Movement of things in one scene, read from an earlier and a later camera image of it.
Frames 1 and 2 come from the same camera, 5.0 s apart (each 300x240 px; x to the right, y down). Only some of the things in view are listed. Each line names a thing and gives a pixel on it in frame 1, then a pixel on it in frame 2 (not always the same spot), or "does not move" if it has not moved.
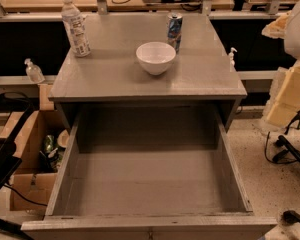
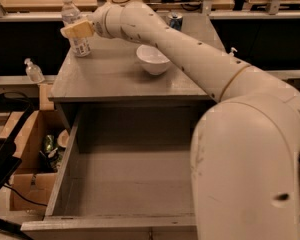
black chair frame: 4,162 does not move
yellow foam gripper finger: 289,93 to 107,23
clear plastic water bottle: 76,27 does not move
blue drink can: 174,30 does not move
